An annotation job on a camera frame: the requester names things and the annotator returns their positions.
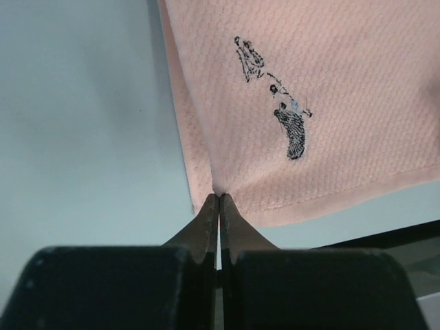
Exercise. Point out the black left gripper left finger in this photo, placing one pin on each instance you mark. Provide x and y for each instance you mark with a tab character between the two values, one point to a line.
171	286

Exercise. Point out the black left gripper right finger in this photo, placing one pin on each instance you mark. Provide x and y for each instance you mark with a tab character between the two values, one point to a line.
355	284

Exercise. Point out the light pink embroidered towel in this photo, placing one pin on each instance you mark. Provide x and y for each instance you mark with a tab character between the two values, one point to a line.
298	109

